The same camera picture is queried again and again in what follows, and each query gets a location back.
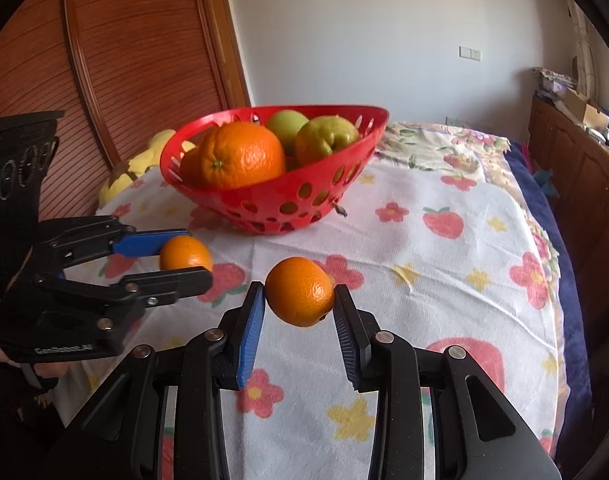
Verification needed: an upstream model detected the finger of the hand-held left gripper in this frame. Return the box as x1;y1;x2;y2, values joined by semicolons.
34;266;214;311
34;215;192;271

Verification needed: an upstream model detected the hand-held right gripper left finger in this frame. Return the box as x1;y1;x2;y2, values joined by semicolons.
59;281;266;480

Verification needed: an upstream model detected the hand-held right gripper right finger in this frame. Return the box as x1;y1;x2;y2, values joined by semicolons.
333;284;563;480

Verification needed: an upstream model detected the small mandarin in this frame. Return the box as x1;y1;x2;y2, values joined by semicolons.
159;235;214;273
264;256;335;328

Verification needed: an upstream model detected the red perforated plastic basket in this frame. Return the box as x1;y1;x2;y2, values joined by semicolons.
159;105;390;236

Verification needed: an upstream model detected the large orange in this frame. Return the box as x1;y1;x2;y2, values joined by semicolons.
200;121;286;190

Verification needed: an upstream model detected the small green apple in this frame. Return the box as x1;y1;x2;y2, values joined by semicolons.
265;109;311;158

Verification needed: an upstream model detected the yellow-green pear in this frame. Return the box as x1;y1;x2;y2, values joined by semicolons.
294;116;361;167

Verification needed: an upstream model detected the person's left hand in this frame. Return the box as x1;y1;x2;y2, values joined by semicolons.
0;337;69;381

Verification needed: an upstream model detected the medium orange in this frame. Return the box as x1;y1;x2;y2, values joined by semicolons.
178;146;205;186

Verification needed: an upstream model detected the yellow plush toy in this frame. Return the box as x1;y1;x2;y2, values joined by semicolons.
98;129;195;208

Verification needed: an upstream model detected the strawberry printed white blanket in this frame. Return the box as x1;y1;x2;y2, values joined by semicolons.
54;157;560;480

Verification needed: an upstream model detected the wooden wardrobe door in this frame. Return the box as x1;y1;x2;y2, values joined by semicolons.
0;0;252;221

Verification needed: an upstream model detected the floral quilt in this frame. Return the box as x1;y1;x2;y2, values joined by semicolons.
375;121;565;271

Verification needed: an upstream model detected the dark blue bedsheet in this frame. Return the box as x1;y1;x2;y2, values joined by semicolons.
505;137;595;466

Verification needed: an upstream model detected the teal cloth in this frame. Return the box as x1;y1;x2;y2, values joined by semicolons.
532;169;558;196

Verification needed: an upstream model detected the wooden cabinet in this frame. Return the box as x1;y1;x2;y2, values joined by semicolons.
527;95;609;341

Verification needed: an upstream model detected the cardboard box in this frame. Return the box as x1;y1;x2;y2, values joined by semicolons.
562;89;609;128

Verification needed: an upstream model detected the pale curtain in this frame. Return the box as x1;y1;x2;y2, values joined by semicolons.
567;0;598;96

